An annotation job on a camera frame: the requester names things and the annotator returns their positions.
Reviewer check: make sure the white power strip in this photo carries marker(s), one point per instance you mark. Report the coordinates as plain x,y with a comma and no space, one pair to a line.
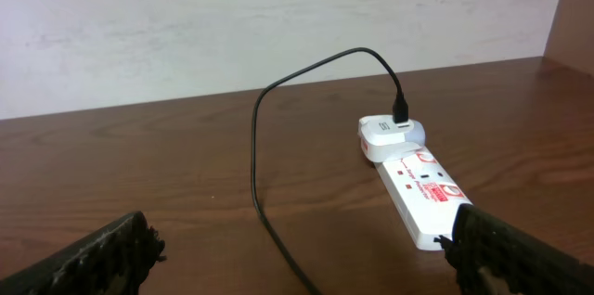
425,195

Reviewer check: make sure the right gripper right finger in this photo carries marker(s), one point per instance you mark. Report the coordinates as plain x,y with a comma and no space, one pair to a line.
493,257

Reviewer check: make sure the white USB charger plug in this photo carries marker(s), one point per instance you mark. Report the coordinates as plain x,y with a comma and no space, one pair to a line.
382,139

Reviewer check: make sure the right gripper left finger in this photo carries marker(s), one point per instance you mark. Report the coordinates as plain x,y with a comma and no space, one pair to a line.
114,260

